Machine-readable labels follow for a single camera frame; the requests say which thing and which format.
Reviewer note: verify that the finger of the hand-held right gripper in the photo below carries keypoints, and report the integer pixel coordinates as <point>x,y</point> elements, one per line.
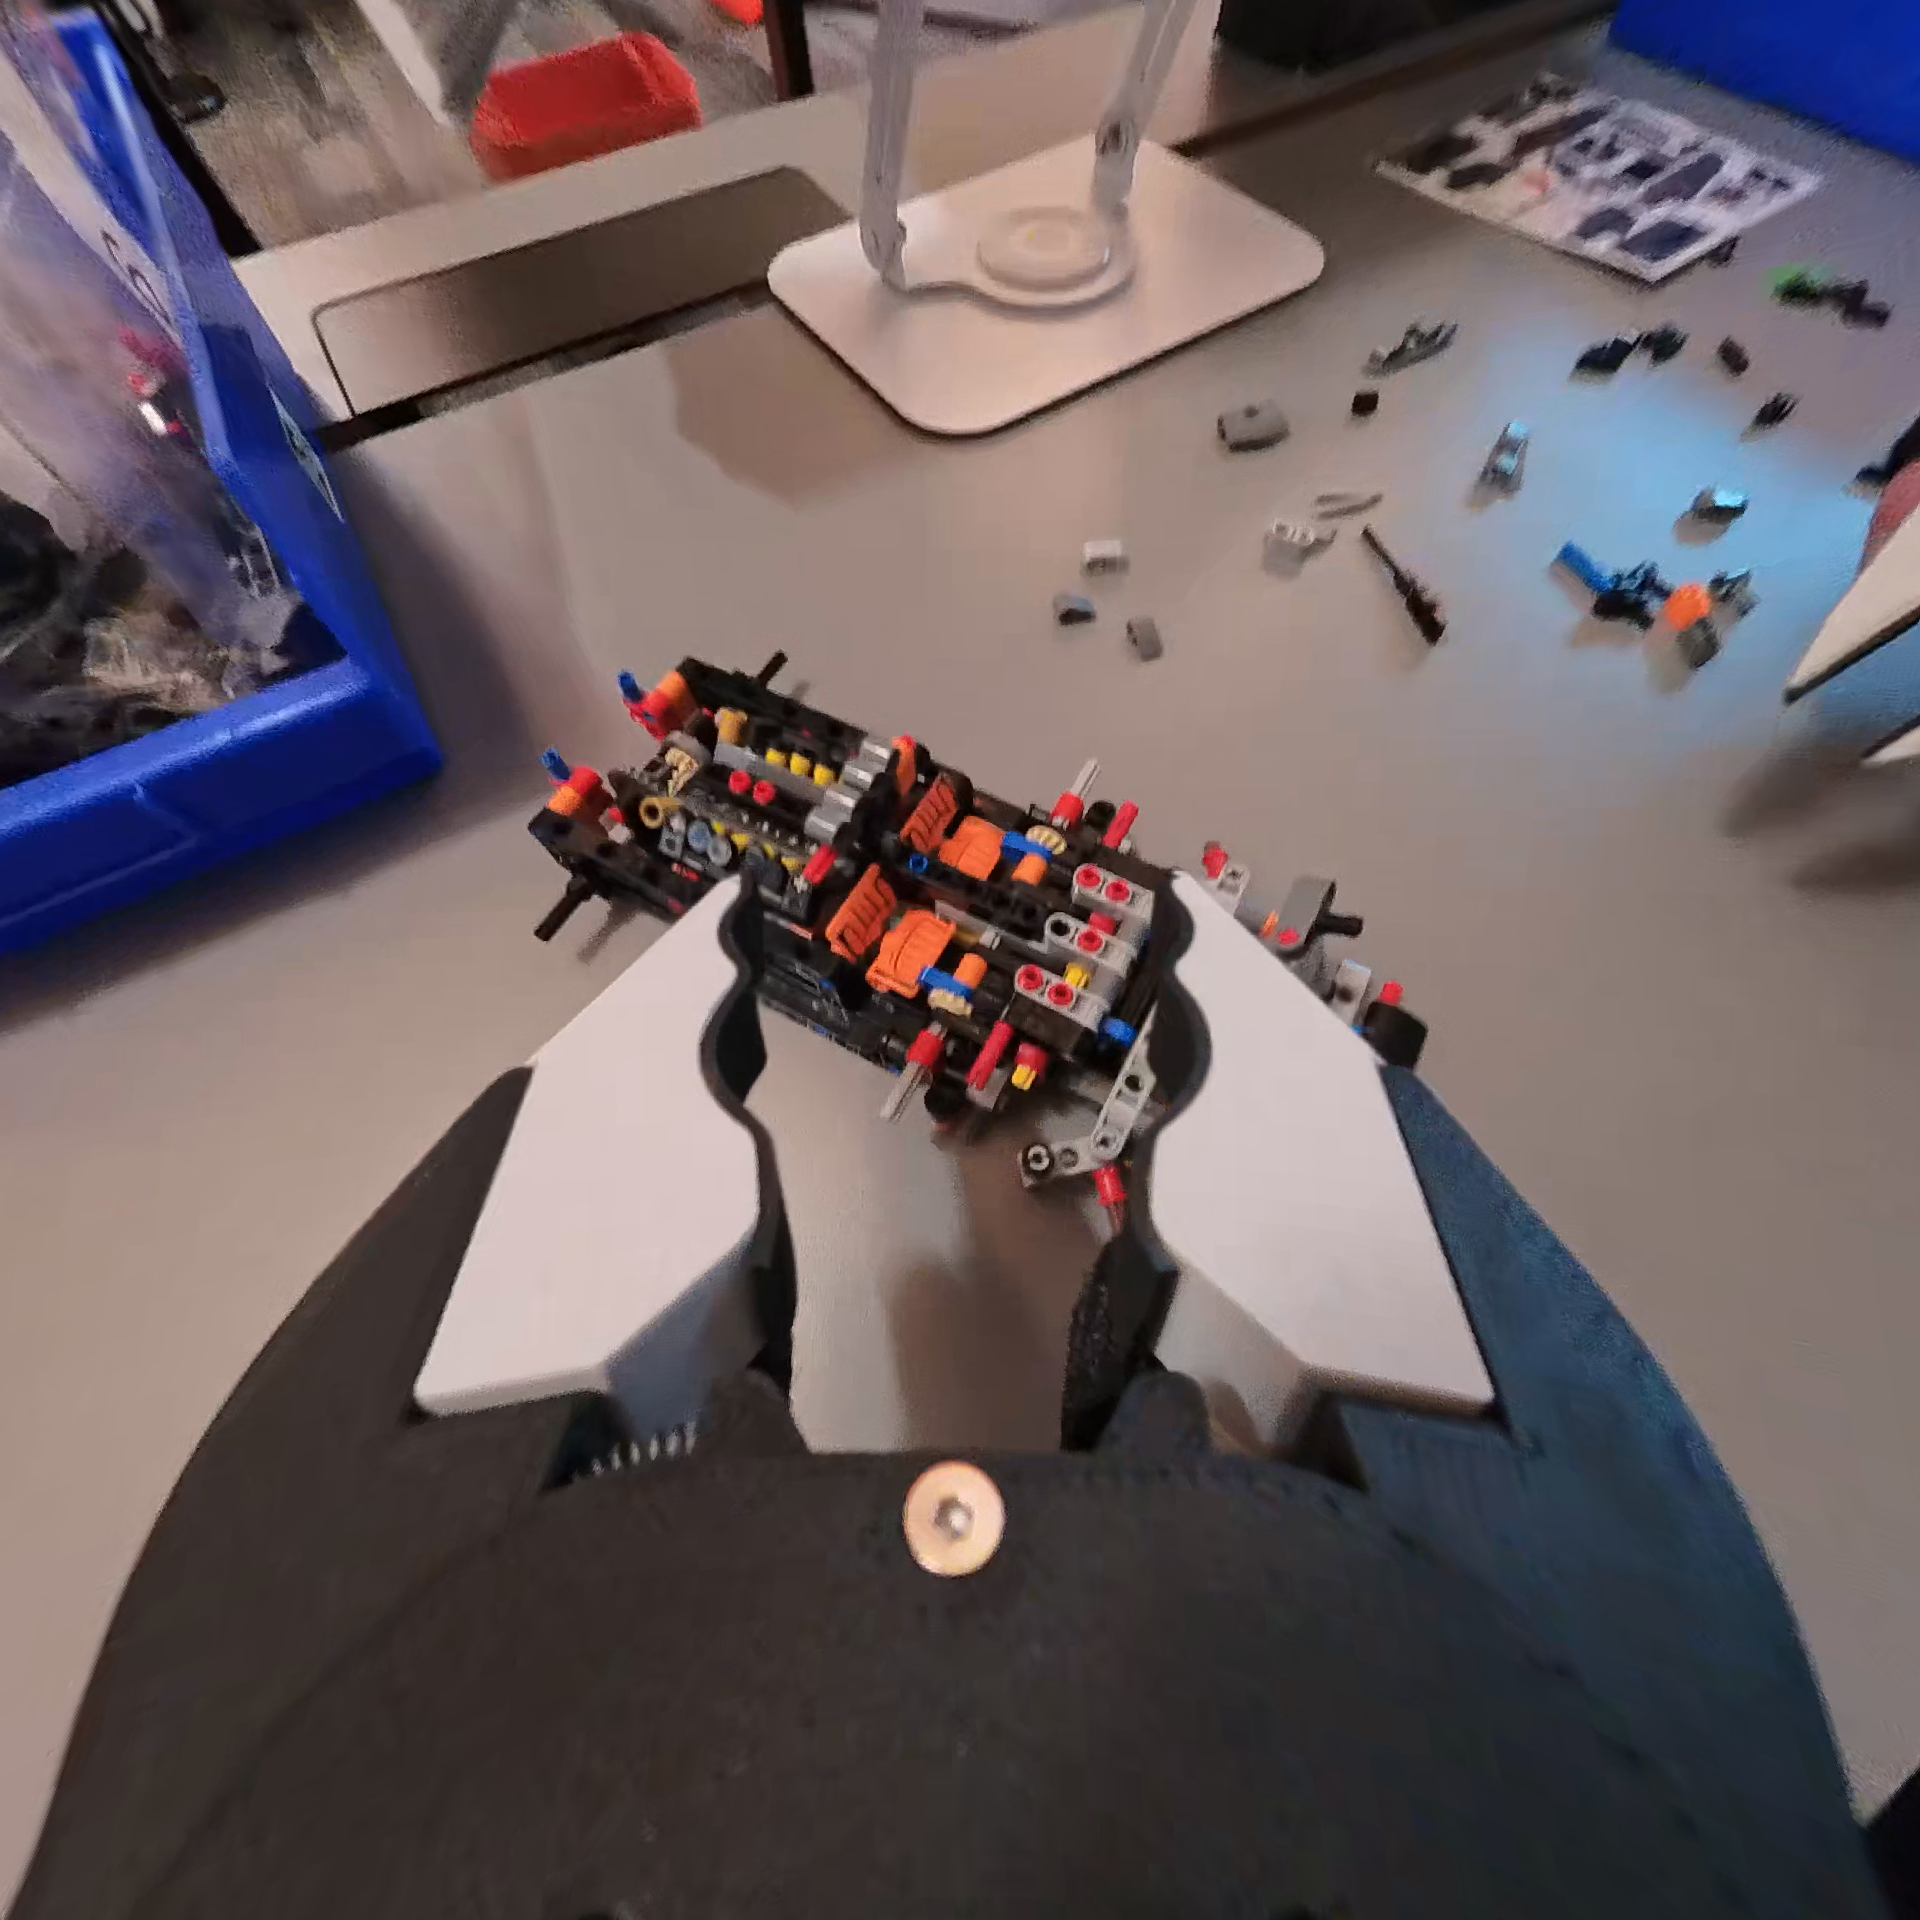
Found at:
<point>1902,748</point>
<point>1876,630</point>

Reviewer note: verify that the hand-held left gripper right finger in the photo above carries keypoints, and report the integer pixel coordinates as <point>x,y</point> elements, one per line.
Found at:
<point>1305,1199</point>

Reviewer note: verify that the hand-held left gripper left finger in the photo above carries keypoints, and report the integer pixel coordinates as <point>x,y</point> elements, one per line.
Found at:
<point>600,1214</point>

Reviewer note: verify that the multicoloured lego car chassis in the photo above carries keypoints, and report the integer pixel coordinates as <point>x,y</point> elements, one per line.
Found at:
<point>901,885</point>

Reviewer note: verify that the dark grey two-hole lego beam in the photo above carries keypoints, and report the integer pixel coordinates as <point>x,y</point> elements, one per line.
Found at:
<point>1701,646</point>

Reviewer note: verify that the orange lego connector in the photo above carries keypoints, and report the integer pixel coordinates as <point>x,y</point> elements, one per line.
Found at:
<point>1690,606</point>

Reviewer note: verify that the shiny grey two-hole lego piece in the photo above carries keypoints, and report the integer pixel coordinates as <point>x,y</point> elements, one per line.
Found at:
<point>1716,507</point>

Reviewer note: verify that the black lego cross connector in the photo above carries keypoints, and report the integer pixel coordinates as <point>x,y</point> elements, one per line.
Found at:
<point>1626,596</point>

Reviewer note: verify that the blue lego pin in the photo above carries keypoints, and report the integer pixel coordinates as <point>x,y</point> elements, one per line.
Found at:
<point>1579,565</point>

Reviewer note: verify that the dark blue lego piece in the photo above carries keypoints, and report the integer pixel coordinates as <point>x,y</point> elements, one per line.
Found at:
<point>1868,312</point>

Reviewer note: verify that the green lego piece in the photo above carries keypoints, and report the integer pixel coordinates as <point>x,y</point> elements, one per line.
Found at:
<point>1806,287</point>

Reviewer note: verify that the grey lego panel with connector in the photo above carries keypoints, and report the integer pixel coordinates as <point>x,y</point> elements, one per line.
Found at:
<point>1506,458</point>

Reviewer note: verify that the long black lego shaft piece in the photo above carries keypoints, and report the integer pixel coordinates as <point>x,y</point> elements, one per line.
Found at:
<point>1408,592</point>

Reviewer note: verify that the lego sticker sheet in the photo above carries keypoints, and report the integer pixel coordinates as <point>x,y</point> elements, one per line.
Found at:
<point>1603,178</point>

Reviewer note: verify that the long grey lego panel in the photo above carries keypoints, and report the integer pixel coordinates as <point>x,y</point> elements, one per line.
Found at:
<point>1408,347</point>

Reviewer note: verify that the light grey lego axle connector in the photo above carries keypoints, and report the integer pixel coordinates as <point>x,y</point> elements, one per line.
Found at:
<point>1299,541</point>

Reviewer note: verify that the small rounded grey lego piece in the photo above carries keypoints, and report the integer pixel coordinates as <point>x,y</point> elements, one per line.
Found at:
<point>1144,636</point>

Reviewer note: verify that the dark grey connector with pin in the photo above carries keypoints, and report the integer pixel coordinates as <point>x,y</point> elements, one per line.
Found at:
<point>1733,589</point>

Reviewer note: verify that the blue plastic storage bin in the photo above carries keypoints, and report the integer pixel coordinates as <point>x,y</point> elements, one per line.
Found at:
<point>225,839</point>
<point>1798,60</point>

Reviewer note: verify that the silver monitor stand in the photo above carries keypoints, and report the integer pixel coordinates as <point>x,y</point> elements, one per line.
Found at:
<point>1172,299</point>

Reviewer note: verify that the clear plastic parts bags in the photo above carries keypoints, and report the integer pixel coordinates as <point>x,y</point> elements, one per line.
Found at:
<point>119,449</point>

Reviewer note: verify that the red plastic bin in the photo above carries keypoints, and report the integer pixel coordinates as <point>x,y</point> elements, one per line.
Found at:
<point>587,106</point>

